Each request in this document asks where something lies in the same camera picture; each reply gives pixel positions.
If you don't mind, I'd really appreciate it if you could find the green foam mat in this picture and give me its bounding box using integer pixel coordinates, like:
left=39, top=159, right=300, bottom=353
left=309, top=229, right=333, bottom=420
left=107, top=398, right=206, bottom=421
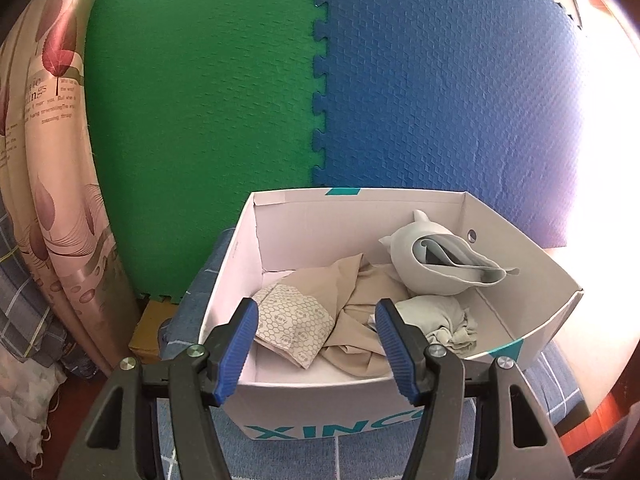
left=85, top=0, right=331, bottom=306

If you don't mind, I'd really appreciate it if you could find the blue foam mat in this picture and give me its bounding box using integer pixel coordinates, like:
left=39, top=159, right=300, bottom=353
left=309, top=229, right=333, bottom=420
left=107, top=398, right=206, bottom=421
left=310, top=0, right=586, bottom=248

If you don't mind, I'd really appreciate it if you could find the light grey cap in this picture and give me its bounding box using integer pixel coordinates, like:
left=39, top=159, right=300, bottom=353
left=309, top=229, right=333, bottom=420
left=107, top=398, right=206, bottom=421
left=378, top=210, right=521, bottom=297

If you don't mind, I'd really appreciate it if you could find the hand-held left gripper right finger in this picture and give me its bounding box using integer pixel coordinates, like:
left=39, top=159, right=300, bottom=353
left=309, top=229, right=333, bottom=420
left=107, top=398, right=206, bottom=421
left=375, top=298, right=576, bottom=480

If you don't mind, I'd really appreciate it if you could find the blue checked cloth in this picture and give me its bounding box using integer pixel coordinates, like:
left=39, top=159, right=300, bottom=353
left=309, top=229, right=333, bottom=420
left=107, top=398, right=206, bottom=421
left=160, top=227, right=601, bottom=480

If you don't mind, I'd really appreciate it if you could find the pale underwear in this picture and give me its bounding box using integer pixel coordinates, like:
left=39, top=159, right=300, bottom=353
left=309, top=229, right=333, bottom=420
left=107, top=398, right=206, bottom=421
left=370, top=295, right=481, bottom=361

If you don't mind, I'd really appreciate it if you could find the yellow cardboard box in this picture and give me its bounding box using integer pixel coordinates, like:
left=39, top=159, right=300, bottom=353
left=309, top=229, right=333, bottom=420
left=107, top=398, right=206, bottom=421
left=128, top=300, right=178, bottom=366

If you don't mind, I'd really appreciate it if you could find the floral curtain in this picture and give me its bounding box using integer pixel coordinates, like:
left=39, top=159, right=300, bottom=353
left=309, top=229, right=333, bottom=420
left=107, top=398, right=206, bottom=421
left=0, top=0, right=146, bottom=378

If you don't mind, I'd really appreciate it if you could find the white patterned underwear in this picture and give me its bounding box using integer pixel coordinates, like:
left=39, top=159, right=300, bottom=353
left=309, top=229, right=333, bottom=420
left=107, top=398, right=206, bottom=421
left=251, top=284, right=336, bottom=370

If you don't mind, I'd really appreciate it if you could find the plaid blanket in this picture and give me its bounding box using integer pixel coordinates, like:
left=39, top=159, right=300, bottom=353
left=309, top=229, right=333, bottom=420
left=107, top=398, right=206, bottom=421
left=0, top=195, right=101, bottom=381

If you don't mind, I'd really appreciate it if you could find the beige underwear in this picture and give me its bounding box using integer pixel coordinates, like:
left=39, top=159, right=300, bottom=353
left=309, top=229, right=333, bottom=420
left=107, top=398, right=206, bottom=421
left=280, top=254, right=416, bottom=381

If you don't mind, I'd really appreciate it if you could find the white shoe box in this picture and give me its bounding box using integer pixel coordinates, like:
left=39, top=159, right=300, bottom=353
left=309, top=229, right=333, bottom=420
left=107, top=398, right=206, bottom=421
left=200, top=187, right=585, bottom=442

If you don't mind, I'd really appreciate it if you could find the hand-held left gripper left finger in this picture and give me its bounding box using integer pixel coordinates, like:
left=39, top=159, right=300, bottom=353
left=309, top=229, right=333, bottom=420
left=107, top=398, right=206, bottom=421
left=59, top=297, right=260, bottom=480

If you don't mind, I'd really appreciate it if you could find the white crumpled plastic sheet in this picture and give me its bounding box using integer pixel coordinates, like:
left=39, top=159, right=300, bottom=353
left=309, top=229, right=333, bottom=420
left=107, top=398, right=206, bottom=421
left=0, top=347, right=66, bottom=466

